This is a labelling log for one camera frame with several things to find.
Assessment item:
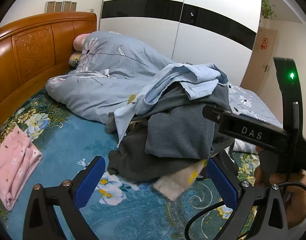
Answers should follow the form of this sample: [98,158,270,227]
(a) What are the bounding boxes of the black cable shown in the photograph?
[183,181,306,240]

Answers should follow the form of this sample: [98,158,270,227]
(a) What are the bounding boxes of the teal floral bed blanket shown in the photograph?
[0,91,221,239]

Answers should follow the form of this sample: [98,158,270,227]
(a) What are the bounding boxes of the picture frames on headboard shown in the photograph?
[44,1,77,13]

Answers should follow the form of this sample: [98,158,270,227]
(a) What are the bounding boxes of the green hanging plant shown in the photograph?
[261,0,277,20]

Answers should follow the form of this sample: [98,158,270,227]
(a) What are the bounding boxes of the pink pillow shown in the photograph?
[73,33,90,51]

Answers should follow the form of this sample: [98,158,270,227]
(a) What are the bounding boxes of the orange wooden headboard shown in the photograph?
[0,11,97,127]

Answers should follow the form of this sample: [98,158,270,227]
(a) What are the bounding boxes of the beige fleece garment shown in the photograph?
[153,160,207,201]

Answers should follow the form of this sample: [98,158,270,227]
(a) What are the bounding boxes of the dark grey sweatshirt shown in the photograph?
[107,85,234,182]

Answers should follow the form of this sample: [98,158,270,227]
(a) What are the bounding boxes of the folded pink fleece blanket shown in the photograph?
[0,126,43,211]

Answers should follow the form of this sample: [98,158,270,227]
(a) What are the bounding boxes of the red door decoration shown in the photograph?
[260,37,269,50]

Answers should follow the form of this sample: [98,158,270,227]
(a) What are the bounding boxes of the light blue printed t-shirt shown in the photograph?
[113,63,228,142]

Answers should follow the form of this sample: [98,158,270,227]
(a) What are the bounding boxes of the white black-striped wardrobe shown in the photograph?
[99,0,261,85]

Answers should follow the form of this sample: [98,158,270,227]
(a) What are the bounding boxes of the grey-blue floral duvet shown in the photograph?
[46,31,279,125]

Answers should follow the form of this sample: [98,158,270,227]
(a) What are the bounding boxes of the yellow floral pillow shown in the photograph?
[68,51,82,69]

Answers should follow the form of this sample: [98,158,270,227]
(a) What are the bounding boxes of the person's right hand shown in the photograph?
[254,166,306,229]

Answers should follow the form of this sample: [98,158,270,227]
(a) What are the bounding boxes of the wooden door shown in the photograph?
[241,27,278,93]

